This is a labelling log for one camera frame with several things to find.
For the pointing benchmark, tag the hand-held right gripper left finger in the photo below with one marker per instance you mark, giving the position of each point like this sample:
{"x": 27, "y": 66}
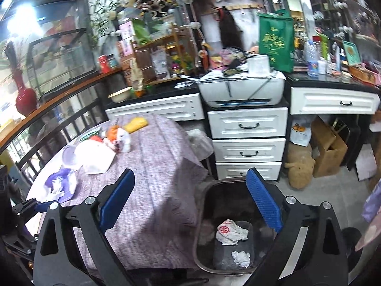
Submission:
{"x": 119, "y": 193}

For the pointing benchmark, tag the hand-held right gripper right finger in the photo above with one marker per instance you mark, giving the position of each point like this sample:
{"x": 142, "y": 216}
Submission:
{"x": 265, "y": 196}

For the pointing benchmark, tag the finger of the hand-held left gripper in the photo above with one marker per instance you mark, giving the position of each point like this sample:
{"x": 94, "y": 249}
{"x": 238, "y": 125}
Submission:
{"x": 20, "y": 242}
{"x": 41, "y": 206}

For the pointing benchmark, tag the purple and white wrapper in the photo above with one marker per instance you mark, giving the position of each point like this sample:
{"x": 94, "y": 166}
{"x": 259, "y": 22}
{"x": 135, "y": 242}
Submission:
{"x": 61, "y": 183}

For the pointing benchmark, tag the white and red toy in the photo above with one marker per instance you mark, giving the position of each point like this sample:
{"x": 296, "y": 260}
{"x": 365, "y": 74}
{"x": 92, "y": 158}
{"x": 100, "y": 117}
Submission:
{"x": 93, "y": 156}

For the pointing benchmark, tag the white tissue wad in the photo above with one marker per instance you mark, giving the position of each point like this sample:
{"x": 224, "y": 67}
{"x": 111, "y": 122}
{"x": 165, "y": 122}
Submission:
{"x": 124, "y": 141}

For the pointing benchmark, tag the dark plastic trash bin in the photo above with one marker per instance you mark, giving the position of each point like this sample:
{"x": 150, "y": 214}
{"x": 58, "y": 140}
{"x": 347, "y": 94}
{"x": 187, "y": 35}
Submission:
{"x": 208, "y": 202}

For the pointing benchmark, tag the tan plush dog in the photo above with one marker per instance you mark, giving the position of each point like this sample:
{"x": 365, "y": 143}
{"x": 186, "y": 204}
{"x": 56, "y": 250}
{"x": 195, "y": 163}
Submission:
{"x": 299, "y": 166}

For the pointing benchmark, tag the crumpled paper with red print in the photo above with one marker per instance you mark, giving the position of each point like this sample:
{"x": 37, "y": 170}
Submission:
{"x": 230, "y": 232}

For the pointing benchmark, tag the red and white wrapper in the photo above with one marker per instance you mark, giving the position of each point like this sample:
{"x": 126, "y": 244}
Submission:
{"x": 95, "y": 139}

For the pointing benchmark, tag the green and white packet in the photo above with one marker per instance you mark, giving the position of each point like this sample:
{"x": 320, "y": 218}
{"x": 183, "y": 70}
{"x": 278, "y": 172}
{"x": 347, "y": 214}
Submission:
{"x": 87, "y": 135}

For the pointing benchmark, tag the small crumpled white tissue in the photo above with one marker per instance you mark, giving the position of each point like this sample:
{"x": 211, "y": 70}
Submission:
{"x": 241, "y": 259}

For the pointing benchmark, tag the yellow snack packet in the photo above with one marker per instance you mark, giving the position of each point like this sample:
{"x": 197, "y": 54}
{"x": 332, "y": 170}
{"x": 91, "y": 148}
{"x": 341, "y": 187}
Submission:
{"x": 136, "y": 125}

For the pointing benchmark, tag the black metal railing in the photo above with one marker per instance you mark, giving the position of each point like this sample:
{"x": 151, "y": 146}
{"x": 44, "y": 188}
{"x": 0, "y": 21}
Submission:
{"x": 59, "y": 137}

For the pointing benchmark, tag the white bag with orange print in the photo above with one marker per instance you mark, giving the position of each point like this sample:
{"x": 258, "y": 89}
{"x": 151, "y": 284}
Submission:
{"x": 300, "y": 134}

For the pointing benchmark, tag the brown cardboard box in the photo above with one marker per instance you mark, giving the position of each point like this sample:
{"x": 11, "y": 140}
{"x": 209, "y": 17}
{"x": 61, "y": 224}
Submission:
{"x": 327, "y": 152}

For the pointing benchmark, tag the clear plastic bag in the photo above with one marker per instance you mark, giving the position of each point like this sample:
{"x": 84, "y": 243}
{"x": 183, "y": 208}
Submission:
{"x": 201, "y": 143}

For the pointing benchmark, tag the red vase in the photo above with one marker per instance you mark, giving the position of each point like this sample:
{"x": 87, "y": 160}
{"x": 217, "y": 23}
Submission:
{"x": 25, "y": 102}

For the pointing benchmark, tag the cream bowl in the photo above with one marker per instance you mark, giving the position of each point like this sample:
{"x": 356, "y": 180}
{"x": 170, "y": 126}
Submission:
{"x": 119, "y": 95}

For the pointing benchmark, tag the white cardboard sheet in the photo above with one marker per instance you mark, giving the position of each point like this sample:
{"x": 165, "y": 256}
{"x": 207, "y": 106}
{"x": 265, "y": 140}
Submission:
{"x": 366, "y": 163}

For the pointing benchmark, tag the purple cloth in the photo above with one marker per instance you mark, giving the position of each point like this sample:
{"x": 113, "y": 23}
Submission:
{"x": 372, "y": 202}

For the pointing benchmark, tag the white printer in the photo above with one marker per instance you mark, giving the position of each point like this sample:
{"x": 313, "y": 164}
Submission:
{"x": 241, "y": 91}

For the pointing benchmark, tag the wooden ledge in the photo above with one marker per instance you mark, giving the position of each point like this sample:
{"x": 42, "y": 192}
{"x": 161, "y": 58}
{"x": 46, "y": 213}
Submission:
{"x": 68, "y": 91}

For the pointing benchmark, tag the red can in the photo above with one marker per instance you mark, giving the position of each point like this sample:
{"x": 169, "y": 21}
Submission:
{"x": 104, "y": 64}

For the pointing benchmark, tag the dark can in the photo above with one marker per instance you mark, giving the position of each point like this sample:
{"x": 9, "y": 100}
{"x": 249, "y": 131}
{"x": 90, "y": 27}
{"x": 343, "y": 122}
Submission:
{"x": 113, "y": 61}

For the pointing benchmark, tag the clear water bottle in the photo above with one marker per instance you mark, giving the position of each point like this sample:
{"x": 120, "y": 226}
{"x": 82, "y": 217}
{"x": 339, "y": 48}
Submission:
{"x": 312, "y": 59}

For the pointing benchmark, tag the glass display case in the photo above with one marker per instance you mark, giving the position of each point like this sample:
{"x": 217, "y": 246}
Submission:
{"x": 62, "y": 56}

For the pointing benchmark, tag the green box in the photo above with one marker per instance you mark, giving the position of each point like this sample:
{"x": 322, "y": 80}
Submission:
{"x": 275, "y": 41}

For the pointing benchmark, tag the pink box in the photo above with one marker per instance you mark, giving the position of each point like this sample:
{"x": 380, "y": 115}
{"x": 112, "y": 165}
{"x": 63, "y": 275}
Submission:
{"x": 126, "y": 29}

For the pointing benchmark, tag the wooden shelf rack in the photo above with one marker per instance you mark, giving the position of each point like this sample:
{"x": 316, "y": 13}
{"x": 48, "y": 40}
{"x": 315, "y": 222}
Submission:
{"x": 175, "y": 38}

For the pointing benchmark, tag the black wig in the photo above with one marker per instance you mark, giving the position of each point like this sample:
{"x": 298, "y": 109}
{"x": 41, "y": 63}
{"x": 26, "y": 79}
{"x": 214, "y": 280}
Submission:
{"x": 230, "y": 32}

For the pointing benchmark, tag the teal framed picture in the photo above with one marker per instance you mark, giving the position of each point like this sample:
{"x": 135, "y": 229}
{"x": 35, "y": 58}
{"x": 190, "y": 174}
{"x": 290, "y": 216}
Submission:
{"x": 351, "y": 53}

